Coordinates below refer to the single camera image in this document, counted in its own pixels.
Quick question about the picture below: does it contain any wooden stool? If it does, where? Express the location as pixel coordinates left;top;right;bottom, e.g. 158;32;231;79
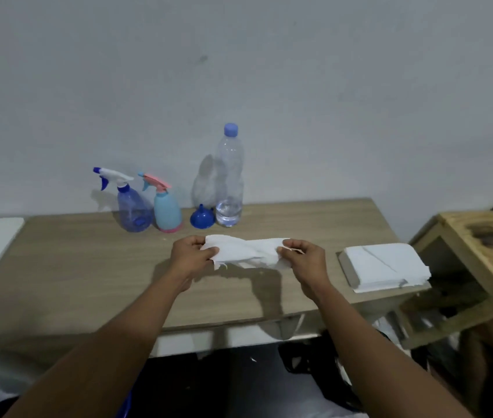
396;211;493;351

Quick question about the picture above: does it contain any wooden table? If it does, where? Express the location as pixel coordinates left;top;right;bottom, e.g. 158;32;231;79
0;197;432;344

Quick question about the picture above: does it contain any clear plastic water bottle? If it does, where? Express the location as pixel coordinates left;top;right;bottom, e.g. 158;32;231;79
214;134;245;228

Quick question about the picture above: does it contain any white blue spray head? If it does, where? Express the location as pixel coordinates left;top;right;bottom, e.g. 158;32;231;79
93;167;135;191

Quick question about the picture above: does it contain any white tissue sheet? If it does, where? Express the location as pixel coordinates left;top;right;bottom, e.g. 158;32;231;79
200;233;299;271

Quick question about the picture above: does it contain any white tissue stack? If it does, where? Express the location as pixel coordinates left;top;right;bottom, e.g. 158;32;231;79
338;242;432;294

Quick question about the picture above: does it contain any person's right hand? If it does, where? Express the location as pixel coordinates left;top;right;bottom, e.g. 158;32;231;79
277;239;332;301

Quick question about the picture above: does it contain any transparent blue spray bottle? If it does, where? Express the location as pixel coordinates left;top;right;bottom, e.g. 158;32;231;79
117;185;153;233

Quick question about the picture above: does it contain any blue plastic bucket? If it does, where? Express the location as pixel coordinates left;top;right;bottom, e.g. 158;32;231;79
117;389;134;418

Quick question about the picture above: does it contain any person's left forearm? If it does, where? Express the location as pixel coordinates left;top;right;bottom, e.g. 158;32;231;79
4;273;186;418

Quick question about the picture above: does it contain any person's left hand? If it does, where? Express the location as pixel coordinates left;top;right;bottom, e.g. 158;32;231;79
169;235;221;292

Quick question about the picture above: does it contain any light blue pink spray bottle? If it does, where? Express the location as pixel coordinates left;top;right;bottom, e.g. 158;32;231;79
153;189;184;234

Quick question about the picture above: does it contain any blue plastic funnel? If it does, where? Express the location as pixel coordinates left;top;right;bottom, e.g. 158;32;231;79
189;204;216;230

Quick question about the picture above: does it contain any pink spray head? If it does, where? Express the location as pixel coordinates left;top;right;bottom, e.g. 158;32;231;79
137;171;173;194

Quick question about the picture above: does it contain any person's right forearm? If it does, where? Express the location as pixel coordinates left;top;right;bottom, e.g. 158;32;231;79
315;287;476;418

